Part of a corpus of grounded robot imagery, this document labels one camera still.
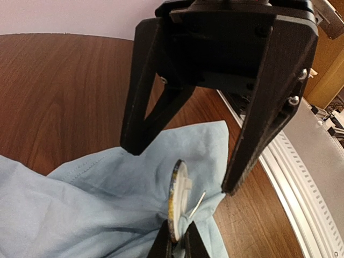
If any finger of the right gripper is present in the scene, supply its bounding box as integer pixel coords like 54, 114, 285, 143
120, 18, 195, 155

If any painted round brooch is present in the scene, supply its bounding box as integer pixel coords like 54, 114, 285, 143
167, 159, 206, 243

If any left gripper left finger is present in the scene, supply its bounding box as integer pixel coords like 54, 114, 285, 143
147, 221, 172, 258

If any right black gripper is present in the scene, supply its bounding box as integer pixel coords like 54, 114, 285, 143
155, 1, 319, 195

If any cardboard box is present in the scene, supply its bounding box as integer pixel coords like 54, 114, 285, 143
304, 29, 343, 109

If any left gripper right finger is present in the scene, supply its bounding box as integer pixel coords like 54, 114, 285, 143
184, 222, 210, 258

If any light blue printed t-shirt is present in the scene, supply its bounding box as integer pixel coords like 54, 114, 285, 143
1, 121, 229, 257

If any aluminium front rail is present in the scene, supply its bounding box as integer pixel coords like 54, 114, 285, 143
216, 89, 344, 258

